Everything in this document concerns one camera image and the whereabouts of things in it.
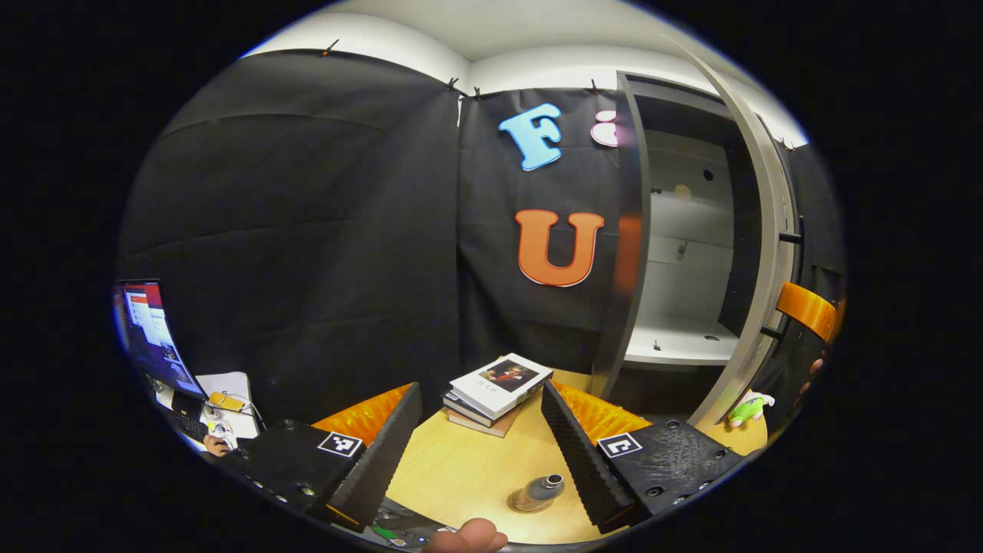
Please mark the white paper sheets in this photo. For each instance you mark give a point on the white paper sheets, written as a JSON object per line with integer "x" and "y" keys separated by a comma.
{"x": 230, "y": 382}

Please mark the white portrait cover book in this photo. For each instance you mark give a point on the white portrait cover book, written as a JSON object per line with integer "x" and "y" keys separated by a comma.
{"x": 499, "y": 380}

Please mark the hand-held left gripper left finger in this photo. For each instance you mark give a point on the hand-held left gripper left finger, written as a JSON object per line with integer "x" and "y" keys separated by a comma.
{"x": 384, "y": 461}

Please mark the green pink plush toy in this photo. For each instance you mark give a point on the green pink plush toy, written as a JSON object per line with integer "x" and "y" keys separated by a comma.
{"x": 746, "y": 411}

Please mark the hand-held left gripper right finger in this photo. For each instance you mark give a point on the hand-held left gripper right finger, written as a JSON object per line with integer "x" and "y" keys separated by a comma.
{"x": 584, "y": 468}

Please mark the white cabinet shelf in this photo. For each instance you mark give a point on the white cabinet shelf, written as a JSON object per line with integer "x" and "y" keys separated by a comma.
{"x": 676, "y": 352}

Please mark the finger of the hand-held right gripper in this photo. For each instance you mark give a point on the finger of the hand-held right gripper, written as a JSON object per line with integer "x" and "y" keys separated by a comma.
{"x": 806, "y": 309}

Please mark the dark thin book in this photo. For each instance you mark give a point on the dark thin book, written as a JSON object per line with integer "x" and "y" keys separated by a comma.
{"x": 468, "y": 407}

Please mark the black keyboard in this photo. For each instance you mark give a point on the black keyboard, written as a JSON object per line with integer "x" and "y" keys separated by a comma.
{"x": 188, "y": 418}

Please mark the small yellow object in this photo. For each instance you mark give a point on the small yellow object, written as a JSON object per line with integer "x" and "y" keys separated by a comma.
{"x": 226, "y": 401}

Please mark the computer monitor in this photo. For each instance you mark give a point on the computer monitor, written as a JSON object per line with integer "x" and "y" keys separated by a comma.
{"x": 153, "y": 330}

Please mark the black backdrop cloth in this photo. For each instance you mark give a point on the black backdrop cloth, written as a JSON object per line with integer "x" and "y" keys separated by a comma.
{"x": 307, "y": 230}

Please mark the dark grey cabinet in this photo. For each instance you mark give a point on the dark grey cabinet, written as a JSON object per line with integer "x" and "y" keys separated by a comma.
{"x": 626, "y": 322}

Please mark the brown book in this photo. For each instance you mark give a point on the brown book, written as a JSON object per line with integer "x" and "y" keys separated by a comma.
{"x": 484, "y": 426}

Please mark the round brown coaster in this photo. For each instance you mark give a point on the round brown coaster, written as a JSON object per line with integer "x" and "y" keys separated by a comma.
{"x": 512, "y": 504}

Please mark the silver bottle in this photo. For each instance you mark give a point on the silver bottle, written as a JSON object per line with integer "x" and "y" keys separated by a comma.
{"x": 534, "y": 495}

